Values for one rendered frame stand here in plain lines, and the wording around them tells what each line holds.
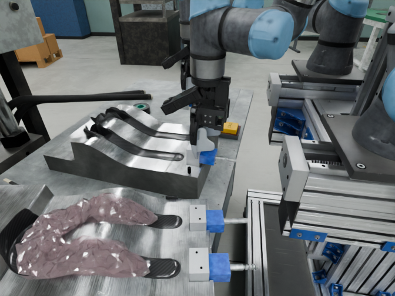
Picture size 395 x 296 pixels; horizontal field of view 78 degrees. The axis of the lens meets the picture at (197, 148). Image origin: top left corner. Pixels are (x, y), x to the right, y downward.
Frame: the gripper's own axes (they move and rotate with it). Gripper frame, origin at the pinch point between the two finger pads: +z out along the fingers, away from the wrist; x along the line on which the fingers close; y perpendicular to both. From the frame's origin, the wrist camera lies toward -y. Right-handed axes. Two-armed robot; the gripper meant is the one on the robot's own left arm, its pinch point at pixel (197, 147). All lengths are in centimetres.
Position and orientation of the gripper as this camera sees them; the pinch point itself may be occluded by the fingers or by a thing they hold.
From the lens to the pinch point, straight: 65.3
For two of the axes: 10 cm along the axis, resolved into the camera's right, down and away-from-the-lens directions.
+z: -0.1, 8.1, 5.8
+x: 2.8, -5.6, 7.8
